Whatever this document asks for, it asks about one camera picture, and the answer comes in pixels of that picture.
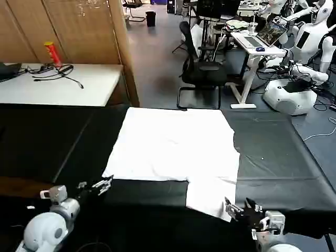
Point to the wooden folding screen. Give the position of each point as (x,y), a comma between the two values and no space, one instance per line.
(78,29)

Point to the black computer case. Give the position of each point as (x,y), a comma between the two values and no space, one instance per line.
(174,6)

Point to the clear plastic cup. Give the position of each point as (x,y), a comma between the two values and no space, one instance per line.
(253,28)

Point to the pale cloth pile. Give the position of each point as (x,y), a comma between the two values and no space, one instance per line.
(236,24)

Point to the black side table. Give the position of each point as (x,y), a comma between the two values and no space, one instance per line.
(39,139)

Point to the white standing desk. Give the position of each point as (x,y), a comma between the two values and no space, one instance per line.
(260,52)

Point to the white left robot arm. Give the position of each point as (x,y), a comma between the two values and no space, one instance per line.
(44,231)

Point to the black monitor on stand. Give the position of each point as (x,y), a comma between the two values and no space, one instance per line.
(210,8)

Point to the black metal-frame chair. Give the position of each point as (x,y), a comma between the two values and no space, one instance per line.
(134,4)

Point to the red can yellow lid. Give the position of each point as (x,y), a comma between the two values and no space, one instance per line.
(53,53)

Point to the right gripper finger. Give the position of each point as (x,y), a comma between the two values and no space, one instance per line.
(234,211)
(256,208)

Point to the white plastic bag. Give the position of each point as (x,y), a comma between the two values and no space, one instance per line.
(195,36)

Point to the black table cover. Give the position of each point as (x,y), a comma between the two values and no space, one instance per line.
(270,147)

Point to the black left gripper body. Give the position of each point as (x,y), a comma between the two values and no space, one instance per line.
(89,194)

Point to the blue computer mouse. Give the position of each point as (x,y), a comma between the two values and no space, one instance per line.
(260,49)

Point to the white table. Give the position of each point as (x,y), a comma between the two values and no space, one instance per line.
(52,89)

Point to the black office chair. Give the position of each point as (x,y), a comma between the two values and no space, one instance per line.
(203,72)

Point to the white humanoid robot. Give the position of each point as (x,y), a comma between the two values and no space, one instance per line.
(307,39)
(278,5)

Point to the black trash bin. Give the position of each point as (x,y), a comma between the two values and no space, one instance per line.
(151,19)

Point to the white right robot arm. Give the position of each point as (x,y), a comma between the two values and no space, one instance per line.
(275,220)

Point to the open silver laptop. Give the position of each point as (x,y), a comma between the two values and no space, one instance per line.
(271,32)

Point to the brown wooden board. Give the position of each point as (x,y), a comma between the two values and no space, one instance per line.
(23,186)

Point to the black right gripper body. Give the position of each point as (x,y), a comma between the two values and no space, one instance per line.
(250,218)

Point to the white printed t-shirt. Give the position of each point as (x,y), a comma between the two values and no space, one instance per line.
(170,147)

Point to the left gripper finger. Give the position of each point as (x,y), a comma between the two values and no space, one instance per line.
(105,189)
(103,182)

